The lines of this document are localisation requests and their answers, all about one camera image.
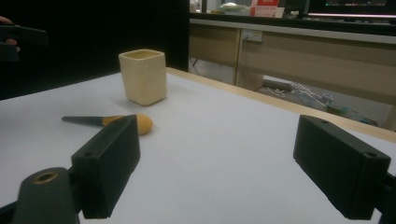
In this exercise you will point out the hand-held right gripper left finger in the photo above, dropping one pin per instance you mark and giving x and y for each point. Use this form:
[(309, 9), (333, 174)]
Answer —
[(107, 161)]

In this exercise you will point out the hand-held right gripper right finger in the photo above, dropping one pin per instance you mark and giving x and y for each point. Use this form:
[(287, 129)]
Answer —
[(336, 165)]

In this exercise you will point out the cream square cup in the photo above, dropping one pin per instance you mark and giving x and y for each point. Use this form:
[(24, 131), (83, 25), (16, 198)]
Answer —
[(144, 77)]

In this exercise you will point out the green item on floor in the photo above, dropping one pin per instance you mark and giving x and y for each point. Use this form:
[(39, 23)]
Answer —
[(342, 111)]

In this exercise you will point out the grey power strip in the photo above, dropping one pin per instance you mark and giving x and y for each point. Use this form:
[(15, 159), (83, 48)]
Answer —
[(277, 84)]

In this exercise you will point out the dark monitor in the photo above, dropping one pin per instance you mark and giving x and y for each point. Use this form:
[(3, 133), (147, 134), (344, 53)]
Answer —
[(351, 6)]

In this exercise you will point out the red and white box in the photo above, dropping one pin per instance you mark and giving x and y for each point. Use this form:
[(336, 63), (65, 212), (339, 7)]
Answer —
[(267, 8)]

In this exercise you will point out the white plate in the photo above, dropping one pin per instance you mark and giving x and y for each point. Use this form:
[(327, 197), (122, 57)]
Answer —
[(232, 6)]

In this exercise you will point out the white wall socket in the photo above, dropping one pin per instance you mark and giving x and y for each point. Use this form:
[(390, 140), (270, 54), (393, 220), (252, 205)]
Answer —
[(252, 35)]

